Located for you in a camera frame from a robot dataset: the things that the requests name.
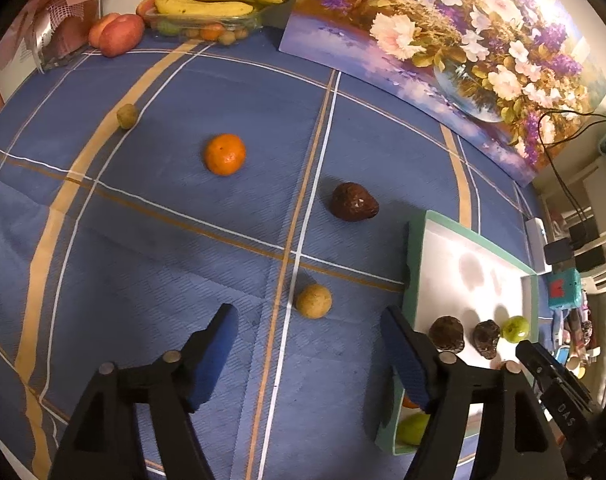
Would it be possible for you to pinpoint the black charger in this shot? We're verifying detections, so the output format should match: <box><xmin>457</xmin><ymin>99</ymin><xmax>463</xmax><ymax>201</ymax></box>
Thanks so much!
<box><xmin>544</xmin><ymin>240</ymin><xmax>578</xmax><ymax>266</ymax></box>

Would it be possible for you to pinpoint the white power strip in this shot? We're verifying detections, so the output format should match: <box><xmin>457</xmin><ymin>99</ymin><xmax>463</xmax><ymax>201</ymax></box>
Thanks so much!
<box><xmin>525</xmin><ymin>217</ymin><xmax>551</xmax><ymax>275</ymax></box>

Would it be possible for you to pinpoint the pile of small clutter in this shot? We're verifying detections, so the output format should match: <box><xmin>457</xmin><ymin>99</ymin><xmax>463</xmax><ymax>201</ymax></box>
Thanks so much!
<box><xmin>550</xmin><ymin>305</ymin><xmax>604</xmax><ymax>381</ymax></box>

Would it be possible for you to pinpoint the dark brown avocado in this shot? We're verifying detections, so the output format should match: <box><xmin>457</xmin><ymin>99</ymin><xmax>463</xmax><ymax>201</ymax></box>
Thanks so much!
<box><xmin>330</xmin><ymin>182</ymin><xmax>380</xmax><ymax>222</ymax></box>

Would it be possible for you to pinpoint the wrinkled brown date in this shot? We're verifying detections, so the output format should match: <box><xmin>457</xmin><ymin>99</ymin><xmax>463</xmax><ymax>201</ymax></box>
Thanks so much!
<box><xmin>473</xmin><ymin>319</ymin><xmax>502</xmax><ymax>360</ymax></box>
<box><xmin>429</xmin><ymin>315</ymin><xmax>465</xmax><ymax>352</ymax></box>

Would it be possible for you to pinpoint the teal tin box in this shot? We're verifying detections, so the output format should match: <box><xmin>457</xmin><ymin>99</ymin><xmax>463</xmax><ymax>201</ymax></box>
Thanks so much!
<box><xmin>548</xmin><ymin>269</ymin><xmax>582</xmax><ymax>310</ymax></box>

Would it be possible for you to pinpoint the white tray with teal rim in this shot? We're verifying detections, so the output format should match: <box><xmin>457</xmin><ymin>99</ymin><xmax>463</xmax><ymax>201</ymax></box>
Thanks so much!
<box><xmin>375</xmin><ymin>210</ymin><xmax>540</xmax><ymax>456</ymax></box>

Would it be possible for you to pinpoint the pink wrapped bouquet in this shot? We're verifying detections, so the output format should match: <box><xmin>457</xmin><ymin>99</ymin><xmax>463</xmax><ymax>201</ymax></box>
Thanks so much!
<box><xmin>0</xmin><ymin>0</ymin><xmax>106</xmax><ymax>73</ymax></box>

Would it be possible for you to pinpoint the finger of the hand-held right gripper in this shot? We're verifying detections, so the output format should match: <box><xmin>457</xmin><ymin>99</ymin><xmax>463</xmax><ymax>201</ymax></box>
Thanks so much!
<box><xmin>515</xmin><ymin>341</ymin><xmax>596</xmax><ymax>411</ymax></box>

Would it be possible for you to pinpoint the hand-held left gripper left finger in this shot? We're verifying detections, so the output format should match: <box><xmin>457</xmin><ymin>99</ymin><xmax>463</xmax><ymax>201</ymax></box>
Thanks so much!
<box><xmin>48</xmin><ymin>303</ymin><xmax>240</xmax><ymax>480</ymax></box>

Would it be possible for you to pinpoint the black charger cable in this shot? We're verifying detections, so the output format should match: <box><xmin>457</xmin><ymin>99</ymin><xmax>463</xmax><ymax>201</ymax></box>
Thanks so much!
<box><xmin>537</xmin><ymin>110</ymin><xmax>606</xmax><ymax>246</ymax></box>

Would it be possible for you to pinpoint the pink peach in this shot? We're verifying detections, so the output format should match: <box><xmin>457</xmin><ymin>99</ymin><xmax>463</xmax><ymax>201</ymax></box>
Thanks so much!
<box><xmin>88</xmin><ymin>13</ymin><xmax>146</xmax><ymax>58</ymax></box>

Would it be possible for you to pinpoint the floral painting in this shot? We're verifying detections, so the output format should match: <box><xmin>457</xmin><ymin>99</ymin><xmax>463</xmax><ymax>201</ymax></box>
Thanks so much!
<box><xmin>279</xmin><ymin>0</ymin><xmax>606</xmax><ymax>183</ymax></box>

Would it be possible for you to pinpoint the blue plaid tablecloth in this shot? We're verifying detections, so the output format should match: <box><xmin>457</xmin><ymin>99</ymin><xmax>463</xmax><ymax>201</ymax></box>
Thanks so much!
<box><xmin>0</xmin><ymin>25</ymin><xmax>548</xmax><ymax>480</ymax></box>

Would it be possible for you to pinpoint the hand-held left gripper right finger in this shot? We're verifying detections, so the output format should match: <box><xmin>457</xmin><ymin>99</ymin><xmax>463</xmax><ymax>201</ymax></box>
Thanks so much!
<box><xmin>380</xmin><ymin>305</ymin><xmax>568</xmax><ymax>480</ymax></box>

